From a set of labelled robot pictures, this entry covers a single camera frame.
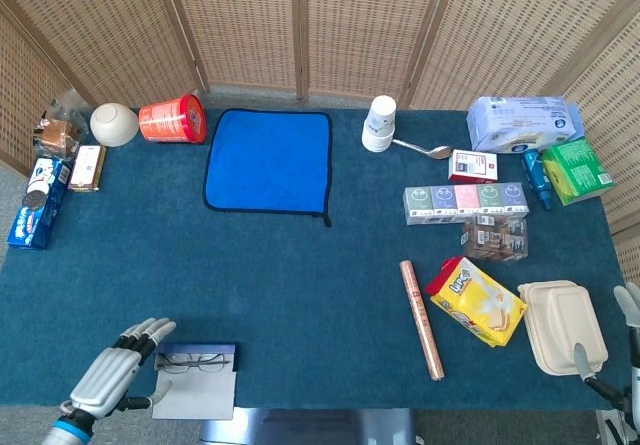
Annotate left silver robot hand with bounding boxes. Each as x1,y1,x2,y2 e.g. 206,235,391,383
59,317,177,420

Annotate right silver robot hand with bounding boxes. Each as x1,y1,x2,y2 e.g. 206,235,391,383
573,282,640,416

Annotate thin black eyeglasses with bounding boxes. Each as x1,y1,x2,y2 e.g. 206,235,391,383
158,352,232,375

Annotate blue eyeglass case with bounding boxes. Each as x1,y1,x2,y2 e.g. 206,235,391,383
151,342,238,421

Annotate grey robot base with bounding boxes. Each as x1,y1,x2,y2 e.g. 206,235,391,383
198,407,417,445

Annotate beige lidded lunch container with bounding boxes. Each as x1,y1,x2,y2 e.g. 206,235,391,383
516,278,610,377

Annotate yellow red Lipo snack bag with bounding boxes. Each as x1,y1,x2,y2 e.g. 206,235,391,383
425,256,529,349

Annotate brown clear wrapped pack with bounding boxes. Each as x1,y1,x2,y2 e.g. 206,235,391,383
460,214,529,265

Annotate blue Oreo cookie box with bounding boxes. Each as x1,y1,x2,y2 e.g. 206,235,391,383
6,157,73,251

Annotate green tissue pack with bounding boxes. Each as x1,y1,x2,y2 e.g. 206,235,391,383
541,137,616,207

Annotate small brown white box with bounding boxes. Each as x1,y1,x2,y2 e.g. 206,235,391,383
67,144,107,194

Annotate dark blue bottle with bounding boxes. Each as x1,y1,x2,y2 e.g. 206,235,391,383
521,148,554,211

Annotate wooden rolling pin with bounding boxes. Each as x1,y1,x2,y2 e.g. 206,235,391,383
398,259,446,382

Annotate pastel pocket tissue multipack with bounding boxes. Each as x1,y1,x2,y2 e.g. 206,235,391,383
402,181,531,227

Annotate teal table mat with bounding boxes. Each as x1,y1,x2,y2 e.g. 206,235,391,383
0,108,640,411

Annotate clear bag brown cake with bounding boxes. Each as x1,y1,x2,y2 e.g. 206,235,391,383
32,89,91,161

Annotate cream bowl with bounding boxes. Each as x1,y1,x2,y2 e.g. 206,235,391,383
89,102,140,148

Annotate small white red box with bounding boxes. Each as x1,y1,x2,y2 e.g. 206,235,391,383
447,148,499,185

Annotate pale blue tissue pack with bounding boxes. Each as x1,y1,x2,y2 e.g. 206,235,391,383
466,95,585,155

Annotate orange tub red lid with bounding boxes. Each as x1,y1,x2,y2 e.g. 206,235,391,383
138,93,208,145

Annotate blue cloth black trim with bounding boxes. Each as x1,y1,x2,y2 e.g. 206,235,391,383
202,108,334,228

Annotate metal spoon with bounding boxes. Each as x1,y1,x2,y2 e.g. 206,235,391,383
392,138,454,161

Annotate stack of white paper cups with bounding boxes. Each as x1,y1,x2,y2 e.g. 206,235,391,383
361,95,398,154

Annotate woven wooden folding screen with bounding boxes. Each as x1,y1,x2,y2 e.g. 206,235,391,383
0,0,640,291

